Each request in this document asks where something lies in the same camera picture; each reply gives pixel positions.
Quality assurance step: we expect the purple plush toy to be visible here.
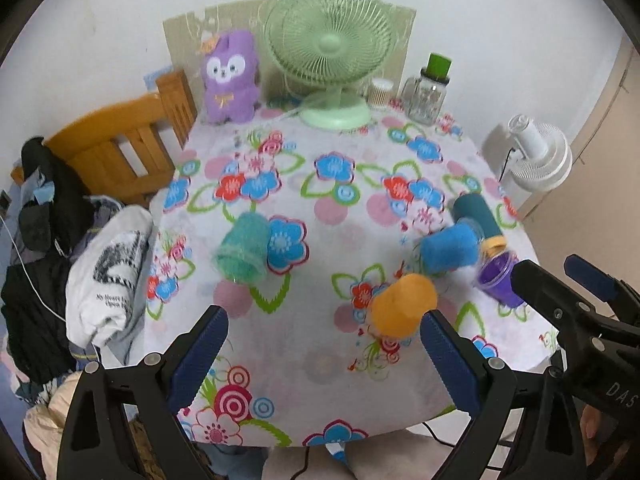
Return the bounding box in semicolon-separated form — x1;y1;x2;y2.
200;30;262;125

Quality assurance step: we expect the cotton swab container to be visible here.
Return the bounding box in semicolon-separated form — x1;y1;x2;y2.
367;78;395;109

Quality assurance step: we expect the green fuzzy cup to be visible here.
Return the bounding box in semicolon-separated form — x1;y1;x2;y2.
210;211;273;283

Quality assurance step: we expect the person's right hand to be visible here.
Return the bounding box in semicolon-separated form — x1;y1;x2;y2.
581;404;622;444

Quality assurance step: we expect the white printed cloth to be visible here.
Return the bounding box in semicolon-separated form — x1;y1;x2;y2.
65;205;155;348

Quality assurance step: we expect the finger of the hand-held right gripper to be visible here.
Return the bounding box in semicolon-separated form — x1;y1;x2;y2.
511;259;608;337
565;254;640;321

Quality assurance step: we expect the beige cloth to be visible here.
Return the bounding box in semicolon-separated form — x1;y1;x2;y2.
22;370;86;480

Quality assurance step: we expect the green desk fan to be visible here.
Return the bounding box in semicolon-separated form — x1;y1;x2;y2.
263;0;407;130

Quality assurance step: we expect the black clothing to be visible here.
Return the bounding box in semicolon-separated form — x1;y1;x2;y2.
0;137;96;386

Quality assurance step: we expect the floral tablecloth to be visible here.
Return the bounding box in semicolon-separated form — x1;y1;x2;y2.
142;105;556;448

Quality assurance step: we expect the orange fuzzy cup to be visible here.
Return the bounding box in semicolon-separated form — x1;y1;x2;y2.
369;274;438;340

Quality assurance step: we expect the blue fuzzy cup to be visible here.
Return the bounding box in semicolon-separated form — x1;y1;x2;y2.
419;222;483;276

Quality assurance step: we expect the wooden chair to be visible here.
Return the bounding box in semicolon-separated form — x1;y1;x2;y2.
11;69;198;208

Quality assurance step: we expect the white fan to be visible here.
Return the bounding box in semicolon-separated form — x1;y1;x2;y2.
481;114;573;211

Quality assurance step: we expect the glass jar with green lid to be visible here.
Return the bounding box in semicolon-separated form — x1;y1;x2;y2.
406;52;453;126

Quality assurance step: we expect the white cable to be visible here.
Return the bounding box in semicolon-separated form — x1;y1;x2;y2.
0;215;71;326

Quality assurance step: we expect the purple plastic cup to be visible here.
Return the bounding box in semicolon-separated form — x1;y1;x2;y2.
475;252;526;308

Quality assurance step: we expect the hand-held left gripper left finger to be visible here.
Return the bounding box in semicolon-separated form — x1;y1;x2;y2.
57;305;231;480

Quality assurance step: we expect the dark teal cup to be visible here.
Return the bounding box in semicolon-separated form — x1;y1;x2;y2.
452;194;508;261

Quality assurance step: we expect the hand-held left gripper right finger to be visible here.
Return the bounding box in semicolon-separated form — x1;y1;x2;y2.
420;309;583;480

